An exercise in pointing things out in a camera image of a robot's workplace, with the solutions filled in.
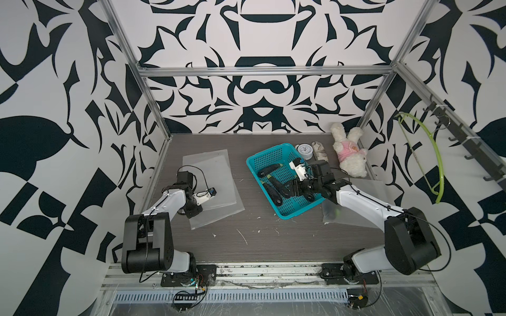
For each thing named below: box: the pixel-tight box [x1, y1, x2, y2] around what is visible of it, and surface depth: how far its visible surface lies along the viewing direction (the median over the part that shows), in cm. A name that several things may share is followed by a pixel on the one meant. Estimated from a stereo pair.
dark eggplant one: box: [257, 163, 284, 178], surface depth 102 cm
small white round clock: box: [295, 142, 314, 161], surface depth 110 cm
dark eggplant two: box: [260, 180, 284, 207], surface depth 95 cm
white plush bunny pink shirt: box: [330, 122, 368, 178], surface depth 104 cm
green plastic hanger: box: [394, 111, 445, 205], surface depth 71 cm
